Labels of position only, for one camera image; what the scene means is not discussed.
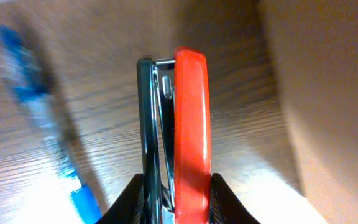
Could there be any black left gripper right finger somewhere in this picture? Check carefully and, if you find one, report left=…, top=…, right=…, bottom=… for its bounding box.
left=209, top=173, right=260, bottom=224

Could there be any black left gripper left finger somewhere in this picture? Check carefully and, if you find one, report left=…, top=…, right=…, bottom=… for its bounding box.
left=96, top=174, right=143, bottom=224

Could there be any blue ballpoint pen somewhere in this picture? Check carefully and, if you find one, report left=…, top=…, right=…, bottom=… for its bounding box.
left=0, top=24, right=102, bottom=223

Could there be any brown cardboard box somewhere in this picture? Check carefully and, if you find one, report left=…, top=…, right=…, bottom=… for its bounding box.
left=260, top=0, right=358, bottom=223

